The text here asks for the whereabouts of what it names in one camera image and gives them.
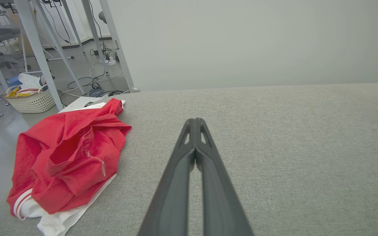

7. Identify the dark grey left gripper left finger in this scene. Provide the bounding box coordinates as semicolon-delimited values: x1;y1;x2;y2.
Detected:
138;118;196;236

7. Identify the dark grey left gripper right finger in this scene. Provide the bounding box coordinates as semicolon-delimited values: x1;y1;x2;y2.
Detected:
195;118;254;236

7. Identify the red Bulls 23 jersey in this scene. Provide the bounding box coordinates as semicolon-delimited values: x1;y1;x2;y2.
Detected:
6;98;132;236

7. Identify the white table leg with foot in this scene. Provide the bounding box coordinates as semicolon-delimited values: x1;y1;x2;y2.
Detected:
99;0;140;93

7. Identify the white woven laundry basket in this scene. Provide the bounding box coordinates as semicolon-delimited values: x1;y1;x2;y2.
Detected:
3;85;56;114

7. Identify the thin white table leg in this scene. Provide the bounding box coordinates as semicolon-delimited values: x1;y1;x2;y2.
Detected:
60;0;86;55
81;0;110;76
32;0;87;96

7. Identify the white cloth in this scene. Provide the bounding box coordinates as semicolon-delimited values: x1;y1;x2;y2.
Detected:
18;73;46;91

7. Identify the yellow cloth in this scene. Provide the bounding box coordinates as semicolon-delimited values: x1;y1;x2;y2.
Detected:
7;87;31;98

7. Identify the white floor cable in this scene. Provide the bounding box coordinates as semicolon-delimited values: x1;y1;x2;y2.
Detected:
60;60;124;98

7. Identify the black hanging cable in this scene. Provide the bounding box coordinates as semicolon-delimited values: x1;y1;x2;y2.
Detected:
42;0;72;44

